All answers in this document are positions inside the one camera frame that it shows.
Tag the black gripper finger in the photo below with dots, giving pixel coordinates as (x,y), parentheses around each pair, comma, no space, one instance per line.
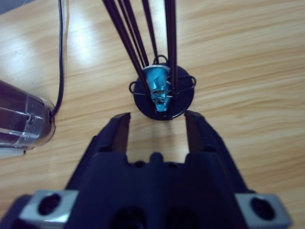
(205,136)
(112,136)

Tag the black capsule holder with rods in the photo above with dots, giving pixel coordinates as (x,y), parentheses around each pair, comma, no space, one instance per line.
(140,105)

